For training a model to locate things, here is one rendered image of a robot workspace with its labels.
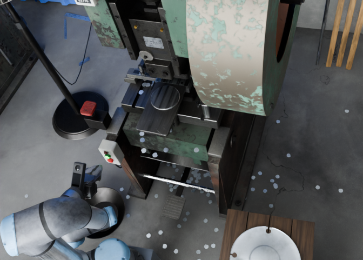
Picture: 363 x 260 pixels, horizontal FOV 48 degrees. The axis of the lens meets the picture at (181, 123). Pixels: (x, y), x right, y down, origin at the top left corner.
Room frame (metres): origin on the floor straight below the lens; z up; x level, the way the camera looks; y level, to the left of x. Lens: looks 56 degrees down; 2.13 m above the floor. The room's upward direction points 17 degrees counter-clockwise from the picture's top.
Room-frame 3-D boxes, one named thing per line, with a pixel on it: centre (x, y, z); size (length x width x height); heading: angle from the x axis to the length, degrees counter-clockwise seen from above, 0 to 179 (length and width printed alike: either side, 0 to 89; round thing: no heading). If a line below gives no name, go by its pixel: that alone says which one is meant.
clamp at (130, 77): (1.27, 0.11, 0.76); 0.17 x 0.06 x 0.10; 58
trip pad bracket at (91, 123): (1.15, 0.35, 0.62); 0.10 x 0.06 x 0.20; 58
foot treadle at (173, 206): (1.06, 0.04, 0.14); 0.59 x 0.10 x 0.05; 148
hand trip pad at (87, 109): (1.16, 0.37, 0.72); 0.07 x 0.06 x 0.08; 148
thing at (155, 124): (1.03, 0.06, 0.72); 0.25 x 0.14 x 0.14; 148
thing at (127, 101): (1.17, -0.03, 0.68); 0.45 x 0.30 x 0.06; 58
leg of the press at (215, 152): (1.15, -0.34, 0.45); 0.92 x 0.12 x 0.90; 148
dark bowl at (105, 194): (1.00, 0.58, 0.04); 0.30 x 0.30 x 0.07
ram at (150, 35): (1.14, -0.01, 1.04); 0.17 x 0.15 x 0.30; 148
